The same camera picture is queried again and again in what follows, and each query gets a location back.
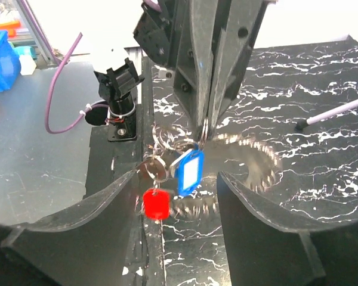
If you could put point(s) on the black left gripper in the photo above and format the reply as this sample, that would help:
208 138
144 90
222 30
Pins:
207 44

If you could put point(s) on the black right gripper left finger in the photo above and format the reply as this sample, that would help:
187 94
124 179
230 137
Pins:
51 250

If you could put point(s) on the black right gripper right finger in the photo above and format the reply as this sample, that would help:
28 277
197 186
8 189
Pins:
267 244

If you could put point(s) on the red key tag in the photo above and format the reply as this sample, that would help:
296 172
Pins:
156 204

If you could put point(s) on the blue key tag with key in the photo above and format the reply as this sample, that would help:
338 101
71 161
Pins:
187 169

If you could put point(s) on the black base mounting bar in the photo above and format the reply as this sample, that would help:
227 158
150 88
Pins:
124 247

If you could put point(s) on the lilac music stand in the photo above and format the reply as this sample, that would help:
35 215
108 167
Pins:
302 124

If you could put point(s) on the blue plastic bin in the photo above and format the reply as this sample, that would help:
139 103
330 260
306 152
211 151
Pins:
9 63

